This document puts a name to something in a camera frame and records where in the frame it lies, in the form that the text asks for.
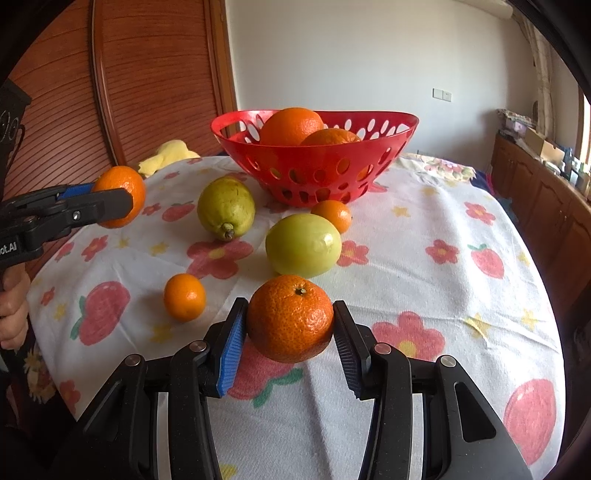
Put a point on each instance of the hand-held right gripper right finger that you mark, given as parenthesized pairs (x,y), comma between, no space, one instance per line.
(346,355)

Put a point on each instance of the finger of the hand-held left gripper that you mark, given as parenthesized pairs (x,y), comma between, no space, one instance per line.
(101,205)
(76,190)

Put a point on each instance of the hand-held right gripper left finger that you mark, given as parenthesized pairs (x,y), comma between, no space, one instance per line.
(231,350)

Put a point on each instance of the medium mandarin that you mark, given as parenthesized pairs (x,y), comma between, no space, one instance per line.
(124,180)
(291,323)

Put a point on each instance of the red perforated plastic basket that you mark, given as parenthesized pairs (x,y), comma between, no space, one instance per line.
(323,170)

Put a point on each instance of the large orange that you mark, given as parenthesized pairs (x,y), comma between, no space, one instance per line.
(291,127)
(332,137)

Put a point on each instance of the person's left hand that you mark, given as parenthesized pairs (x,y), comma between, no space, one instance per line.
(14,318)

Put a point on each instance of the small mandarin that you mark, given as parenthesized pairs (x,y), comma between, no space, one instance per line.
(333,216)
(184,297)

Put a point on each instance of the yellow plush toy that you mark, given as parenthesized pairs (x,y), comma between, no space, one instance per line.
(168,154)

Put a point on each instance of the white flower print cloth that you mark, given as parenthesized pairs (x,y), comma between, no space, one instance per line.
(415,286)

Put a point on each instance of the green apple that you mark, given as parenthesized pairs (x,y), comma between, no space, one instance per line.
(302,244)

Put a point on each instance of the brown wooden wardrobe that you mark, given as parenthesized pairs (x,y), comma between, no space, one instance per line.
(138,83)

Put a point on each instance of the yellow-green lemon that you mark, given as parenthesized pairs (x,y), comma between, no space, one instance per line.
(226,205)

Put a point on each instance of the floral bed sheet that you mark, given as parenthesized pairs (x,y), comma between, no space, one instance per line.
(438,166)

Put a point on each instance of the dark blue blanket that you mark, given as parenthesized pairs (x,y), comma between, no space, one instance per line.
(491,189)

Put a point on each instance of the brown wooden cabinet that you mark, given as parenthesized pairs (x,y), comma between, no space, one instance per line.
(540,207)

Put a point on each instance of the pile of folded cloth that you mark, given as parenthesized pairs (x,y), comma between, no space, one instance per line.
(512,121)

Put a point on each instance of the open cardboard box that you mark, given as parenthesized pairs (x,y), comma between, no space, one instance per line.
(542,144)

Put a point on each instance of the window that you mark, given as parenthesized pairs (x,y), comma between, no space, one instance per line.
(585,134)

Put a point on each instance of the pale patterned curtain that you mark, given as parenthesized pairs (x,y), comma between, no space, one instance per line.
(540,74)

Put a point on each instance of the white wall switch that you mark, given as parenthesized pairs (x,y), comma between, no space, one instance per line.
(442,94)

